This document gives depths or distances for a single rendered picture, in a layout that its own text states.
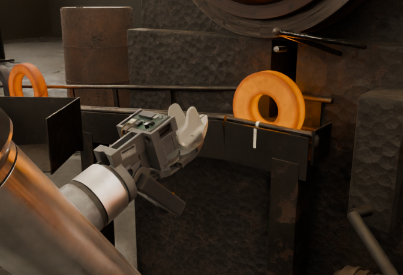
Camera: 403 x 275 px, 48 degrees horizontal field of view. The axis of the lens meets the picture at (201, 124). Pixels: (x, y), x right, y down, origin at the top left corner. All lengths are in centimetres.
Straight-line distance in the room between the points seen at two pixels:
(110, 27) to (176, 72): 252
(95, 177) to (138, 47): 68
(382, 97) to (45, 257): 58
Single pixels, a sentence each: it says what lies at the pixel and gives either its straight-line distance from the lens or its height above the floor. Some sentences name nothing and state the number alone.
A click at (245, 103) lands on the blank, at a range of 94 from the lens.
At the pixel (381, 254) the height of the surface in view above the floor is 58.
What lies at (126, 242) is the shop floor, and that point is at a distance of 191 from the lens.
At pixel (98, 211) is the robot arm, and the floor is 70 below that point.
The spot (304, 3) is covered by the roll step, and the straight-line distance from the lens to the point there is 81.
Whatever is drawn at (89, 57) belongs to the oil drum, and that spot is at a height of 51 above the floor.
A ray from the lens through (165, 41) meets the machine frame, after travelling 116.
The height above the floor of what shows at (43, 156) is 60.
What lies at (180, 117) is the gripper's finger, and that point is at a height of 77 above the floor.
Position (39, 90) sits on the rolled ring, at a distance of 151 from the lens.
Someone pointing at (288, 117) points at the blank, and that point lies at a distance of 89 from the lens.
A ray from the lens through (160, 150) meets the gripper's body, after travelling 63.
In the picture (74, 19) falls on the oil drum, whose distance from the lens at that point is 369.
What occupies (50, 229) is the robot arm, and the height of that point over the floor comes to 78.
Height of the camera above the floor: 95
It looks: 16 degrees down
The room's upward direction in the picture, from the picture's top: straight up
